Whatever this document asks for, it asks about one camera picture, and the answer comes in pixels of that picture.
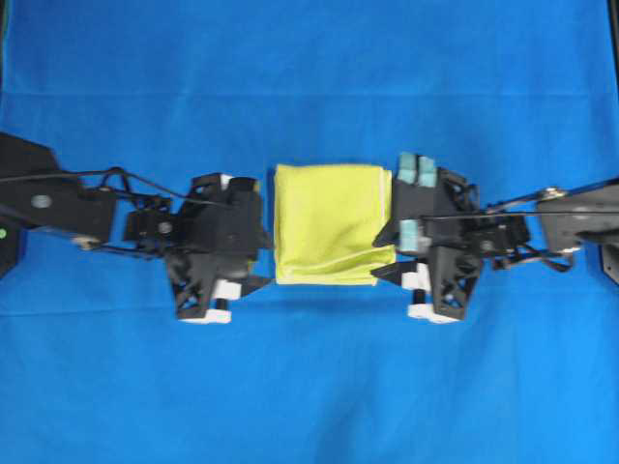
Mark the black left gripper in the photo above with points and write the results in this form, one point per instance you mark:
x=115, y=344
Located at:
x=217, y=242

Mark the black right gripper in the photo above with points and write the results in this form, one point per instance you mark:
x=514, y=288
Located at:
x=440, y=270

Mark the yellow-green towel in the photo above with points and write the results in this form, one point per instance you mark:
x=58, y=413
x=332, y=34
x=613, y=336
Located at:
x=326, y=218

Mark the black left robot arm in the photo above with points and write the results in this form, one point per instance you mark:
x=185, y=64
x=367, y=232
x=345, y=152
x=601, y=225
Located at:
x=110, y=217

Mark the black left robot arm base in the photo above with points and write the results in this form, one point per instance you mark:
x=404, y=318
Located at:
x=12, y=247

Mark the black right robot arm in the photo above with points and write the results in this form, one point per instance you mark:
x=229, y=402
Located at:
x=547, y=226

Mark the black right robot arm base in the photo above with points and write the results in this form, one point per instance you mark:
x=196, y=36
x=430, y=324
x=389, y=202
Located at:
x=610, y=262

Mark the blue table cloth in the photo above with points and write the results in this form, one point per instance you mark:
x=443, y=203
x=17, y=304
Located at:
x=514, y=95

